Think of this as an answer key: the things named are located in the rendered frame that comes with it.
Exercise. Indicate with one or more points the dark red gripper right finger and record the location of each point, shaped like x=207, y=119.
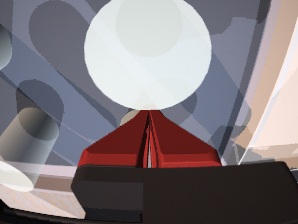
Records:
x=171, y=146

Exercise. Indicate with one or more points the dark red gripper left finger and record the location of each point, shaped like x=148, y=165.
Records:
x=126, y=145

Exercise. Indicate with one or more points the white cylinder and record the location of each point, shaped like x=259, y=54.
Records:
x=5, y=47
x=24, y=148
x=147, y=54
x=128, y=117

